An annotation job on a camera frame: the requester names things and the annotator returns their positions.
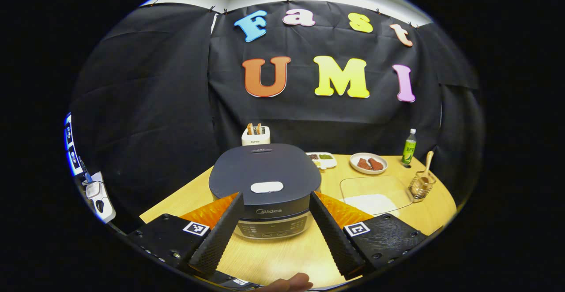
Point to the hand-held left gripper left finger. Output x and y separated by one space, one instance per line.
218 237

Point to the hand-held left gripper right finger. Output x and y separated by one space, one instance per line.
335 239

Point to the dark grey rice cooker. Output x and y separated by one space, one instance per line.
265 164

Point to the wooden spoon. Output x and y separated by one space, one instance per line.
427 164

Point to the clear glass tray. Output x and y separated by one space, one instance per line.
375 186

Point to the white round plate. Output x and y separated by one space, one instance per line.
353 164

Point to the white divided condiment dish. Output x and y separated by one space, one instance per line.
324 162

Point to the brown meat piece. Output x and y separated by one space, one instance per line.
376 164
363 164

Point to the white toaster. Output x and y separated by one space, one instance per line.
256 140

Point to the white side desk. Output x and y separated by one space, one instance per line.
108 215

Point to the toast slice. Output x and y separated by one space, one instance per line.
250 129
259 128

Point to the green label drink bottle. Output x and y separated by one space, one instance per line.
409 148

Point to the black computer mouse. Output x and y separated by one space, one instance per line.
99 206

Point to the small white box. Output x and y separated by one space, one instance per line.
93 190

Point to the black backdrop cloth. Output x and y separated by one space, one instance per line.
154 106

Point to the computer monitor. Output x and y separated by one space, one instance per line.
73 151

